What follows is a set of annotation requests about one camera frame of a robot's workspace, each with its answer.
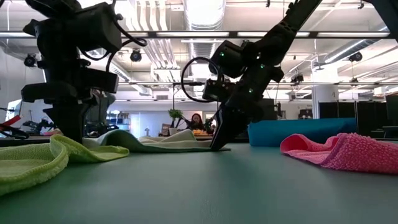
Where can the black computer monitor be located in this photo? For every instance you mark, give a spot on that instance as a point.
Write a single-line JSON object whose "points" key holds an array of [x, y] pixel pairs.
{"points": [[270, 109]]}

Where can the bright white monitor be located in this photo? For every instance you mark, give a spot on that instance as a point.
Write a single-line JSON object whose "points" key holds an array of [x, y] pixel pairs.
{"points": [[15, 109]]}

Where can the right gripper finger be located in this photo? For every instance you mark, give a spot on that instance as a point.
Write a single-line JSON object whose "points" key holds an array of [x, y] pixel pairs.
{"points": [[234, 127], [221, 130]]}

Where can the person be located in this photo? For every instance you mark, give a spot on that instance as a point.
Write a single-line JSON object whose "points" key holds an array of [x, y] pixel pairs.
{"points": [[196, 119]]}

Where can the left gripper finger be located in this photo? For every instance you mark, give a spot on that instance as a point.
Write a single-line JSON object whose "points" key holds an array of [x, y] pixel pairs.
{"points": [[65, 123], [79, 123]]}

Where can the pale green microfiber towel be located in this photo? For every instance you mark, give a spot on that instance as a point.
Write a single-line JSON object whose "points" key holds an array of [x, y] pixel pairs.
{"points": [[174, 141]]}

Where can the green table mat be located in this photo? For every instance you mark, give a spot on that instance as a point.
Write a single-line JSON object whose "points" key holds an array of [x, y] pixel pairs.
{"points": [[199, 193]]}

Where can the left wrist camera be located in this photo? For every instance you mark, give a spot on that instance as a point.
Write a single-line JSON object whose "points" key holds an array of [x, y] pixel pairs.
{"points": [[101, 80]]}

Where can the lime green microfiber towel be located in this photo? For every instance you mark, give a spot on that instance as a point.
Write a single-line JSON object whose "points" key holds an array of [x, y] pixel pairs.
{"points": [[25, 165]]}

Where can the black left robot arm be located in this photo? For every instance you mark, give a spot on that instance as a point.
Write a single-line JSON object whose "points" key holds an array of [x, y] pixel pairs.
{"points": [[77, 28]]}

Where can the silver ceiling duct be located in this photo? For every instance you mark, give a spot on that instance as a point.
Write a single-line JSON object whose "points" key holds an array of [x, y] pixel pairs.
{"points": [[202, 49]]}

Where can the black rig frame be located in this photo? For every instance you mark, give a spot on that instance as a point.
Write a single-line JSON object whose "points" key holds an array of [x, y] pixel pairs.
{"points": [[195, 83]]}

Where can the black partition panels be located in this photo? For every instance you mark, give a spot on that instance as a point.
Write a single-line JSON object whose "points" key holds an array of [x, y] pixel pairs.
{"points": [[342, 110]]}

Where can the background black robot arms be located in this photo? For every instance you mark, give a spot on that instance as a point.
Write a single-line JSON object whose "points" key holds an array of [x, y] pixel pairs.
{"points": [[37, 126]]}

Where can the black display panel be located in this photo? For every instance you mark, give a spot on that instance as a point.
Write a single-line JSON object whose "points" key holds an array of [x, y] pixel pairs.
{"points": [[392, 115]]}

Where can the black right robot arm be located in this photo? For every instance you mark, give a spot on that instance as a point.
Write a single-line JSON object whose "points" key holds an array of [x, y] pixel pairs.
{"points": [[280, 34]]}

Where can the black ceiling spotlight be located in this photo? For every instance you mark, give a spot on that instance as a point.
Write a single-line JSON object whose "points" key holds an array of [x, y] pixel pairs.
{"points": [[297, 77], [29, 60], [136, 55], [355, 56]]}

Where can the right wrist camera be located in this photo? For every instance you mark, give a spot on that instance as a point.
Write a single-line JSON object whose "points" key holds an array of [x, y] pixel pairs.
{"points": [[217, 90]]}

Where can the blue plastic bin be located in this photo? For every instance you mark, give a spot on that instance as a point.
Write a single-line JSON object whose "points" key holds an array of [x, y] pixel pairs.
{"points": [[295, 132]]}

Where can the green leafy potted plant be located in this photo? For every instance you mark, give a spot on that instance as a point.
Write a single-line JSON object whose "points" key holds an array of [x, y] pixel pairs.
{"points": [[175, 113]]}

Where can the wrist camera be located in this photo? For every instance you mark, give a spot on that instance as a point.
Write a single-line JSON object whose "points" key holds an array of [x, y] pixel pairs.
{"points": [[217, 90], [101, 80]]}

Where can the pink microfiber towel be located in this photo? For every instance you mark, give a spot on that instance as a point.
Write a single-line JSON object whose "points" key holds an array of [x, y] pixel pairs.
{"points": [[357, 155]]}

